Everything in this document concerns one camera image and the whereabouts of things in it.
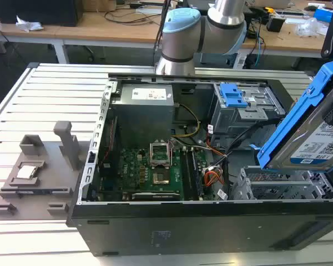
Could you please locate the crumpled white paper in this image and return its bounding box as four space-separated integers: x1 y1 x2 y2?
15 15 44 32

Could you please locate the orange wire bundle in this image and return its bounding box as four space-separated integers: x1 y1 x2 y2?
204 170 226 190

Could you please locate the blue box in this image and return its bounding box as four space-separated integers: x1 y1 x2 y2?
313 7 333 22

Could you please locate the metal socket cover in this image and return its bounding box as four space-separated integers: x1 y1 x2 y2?
149 141 172 168

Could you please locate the black cable loop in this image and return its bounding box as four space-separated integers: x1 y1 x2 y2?
104 7 162 27

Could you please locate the RAM stick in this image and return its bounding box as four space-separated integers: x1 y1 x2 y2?
16 189 69 195

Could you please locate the clear plastic bag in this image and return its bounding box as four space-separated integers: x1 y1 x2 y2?
296 17 329 37

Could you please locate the grey power supply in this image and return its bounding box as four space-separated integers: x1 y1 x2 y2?
110 84 175 147

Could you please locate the thick black disk wire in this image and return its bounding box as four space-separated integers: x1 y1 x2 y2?
224 121 279 160

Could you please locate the yellow and black wire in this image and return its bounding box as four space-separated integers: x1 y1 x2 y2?
173 103 201 138

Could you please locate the teal cable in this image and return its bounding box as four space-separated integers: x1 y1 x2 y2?
254 24 266 67

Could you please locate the silver CPU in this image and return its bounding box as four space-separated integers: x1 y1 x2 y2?
15 165 39 180

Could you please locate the hard disk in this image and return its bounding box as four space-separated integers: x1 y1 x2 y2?
256 55 333 174

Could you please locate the black RAM slot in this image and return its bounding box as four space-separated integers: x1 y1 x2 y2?
181 149 193 201
191 147 205 199

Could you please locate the CPU socket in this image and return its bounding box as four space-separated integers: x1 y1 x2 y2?
152 171 171 186

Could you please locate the grey parts rack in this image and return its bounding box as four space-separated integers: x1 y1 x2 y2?
0 121 85 221

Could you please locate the green motherboard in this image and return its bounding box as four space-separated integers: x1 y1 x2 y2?
98 146 231 202

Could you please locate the grey metal drive cage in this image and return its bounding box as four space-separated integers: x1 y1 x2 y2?
210 83 287 151

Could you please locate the metal locking lever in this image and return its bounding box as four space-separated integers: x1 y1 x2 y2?
168 140 175 167

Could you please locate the long wooden desk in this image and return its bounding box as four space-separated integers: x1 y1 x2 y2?
0 9 164 65

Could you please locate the cluttered wooden desk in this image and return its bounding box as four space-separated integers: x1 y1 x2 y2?
241 5 330 59

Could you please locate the black hanging cable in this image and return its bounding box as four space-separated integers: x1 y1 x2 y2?
153 0 173 66

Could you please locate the small black box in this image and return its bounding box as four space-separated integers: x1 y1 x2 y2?
266 16 285 33

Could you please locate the black PC case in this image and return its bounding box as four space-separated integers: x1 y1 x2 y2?
65 72 333 257

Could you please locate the metal disk bay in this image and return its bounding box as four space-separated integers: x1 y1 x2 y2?
230 165 333 201

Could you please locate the white striped wire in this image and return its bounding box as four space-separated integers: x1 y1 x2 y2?
170 137 228 156

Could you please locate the large black box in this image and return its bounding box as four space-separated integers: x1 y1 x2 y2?
0 0 84 28

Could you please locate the black graphics card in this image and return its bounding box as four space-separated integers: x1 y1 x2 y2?
131 192 181 202

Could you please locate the blue empty disk carrier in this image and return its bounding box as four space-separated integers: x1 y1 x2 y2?
219 82 249 108

